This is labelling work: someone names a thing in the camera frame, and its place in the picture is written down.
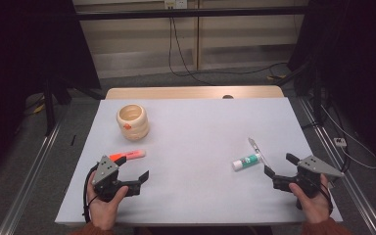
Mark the white wall socket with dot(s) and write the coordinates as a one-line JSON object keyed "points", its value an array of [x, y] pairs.
{"points": [[175, 4]]}

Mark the white table mat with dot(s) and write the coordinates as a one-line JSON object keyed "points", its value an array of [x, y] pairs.
{"points": [[192, 147]]}

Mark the person's right hand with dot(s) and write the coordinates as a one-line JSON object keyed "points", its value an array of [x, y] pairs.
{"points": [[316, 209]]}

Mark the small black strip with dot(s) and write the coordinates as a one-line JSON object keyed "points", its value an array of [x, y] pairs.
{"points": [[73, 140]]}

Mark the black horizontal bar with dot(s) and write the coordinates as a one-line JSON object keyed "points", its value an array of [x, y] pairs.
{"points": [[127, 14]]}

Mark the white glue stick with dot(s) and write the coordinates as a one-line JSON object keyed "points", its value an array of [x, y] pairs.
{"points": [[246, 161]]}

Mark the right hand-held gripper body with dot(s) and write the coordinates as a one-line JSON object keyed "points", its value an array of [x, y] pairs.
{"points": [[310, 171]]}

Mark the cream ribbed pen holder cup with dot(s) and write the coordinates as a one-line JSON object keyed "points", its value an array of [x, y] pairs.
{"points": [[137, 130]]}

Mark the metal floor rail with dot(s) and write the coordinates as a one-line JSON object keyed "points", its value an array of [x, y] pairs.
{"points": [[355, 192], [29, 182]]}

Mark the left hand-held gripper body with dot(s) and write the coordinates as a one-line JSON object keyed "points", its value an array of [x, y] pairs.
{"points": [[106, 173]]}

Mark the black metal stand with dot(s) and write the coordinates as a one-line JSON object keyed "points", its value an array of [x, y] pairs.
{"points": [[316, 98], [49, 111]]}

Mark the person's left hand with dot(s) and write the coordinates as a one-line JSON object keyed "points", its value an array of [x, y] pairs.
{"points": [[106, 213]]}

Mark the white power adapter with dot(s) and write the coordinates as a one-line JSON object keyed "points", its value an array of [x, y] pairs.
{"points": [[340, 142]]}

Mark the orange pink highlighter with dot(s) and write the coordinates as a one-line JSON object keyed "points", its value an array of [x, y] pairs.
{"points": [[133, 154]]}

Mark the black curtain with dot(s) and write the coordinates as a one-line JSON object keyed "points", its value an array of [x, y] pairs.
{"points": [[19, 49], [365, 49]]}

